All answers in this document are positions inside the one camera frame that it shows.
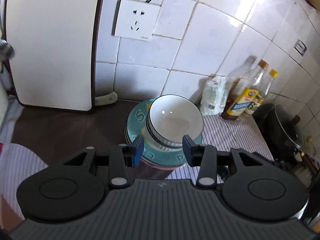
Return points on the steel ladle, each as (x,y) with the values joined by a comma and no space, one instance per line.
(6,50)

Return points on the brown wooden wok handle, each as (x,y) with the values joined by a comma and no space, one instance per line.
(309,164)

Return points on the black wok with lid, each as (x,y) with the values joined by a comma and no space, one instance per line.
(281,131)

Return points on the white green seasoning bag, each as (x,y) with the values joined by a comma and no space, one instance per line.
(214,96)

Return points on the white wall socket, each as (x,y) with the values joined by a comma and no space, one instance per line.
(135,20)

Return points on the white handled knife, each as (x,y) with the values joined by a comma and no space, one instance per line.
(107,99)

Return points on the yellow cap vinegar bottle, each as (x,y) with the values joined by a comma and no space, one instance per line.
(263,93)

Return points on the teal fried egg plate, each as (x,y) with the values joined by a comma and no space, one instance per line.
(154,153)

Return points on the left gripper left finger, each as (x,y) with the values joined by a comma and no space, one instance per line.
(122,156)

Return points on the white cutting board brown rim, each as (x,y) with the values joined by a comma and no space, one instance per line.
(55,44)

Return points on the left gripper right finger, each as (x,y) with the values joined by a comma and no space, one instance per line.
(204,157)

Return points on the yellow label oil bottle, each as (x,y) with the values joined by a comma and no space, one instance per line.
(244,92)

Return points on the clear glass bottle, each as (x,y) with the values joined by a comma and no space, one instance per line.
(243,71)

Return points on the white bowl black rim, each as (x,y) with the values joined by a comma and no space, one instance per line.
(170,117)

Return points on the striped table cloth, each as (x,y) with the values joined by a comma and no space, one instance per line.
(40,142)

